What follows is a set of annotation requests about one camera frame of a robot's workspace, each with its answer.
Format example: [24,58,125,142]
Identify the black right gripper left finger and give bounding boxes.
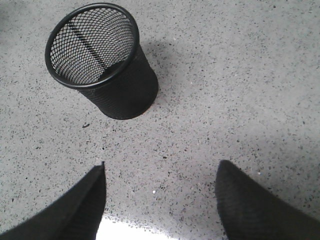
[0,163,106,240]

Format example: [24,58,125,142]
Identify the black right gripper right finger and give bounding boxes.
[215,160,320,240]

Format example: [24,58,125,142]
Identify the black mesh metal bucket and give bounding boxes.
[44,2,159,120]

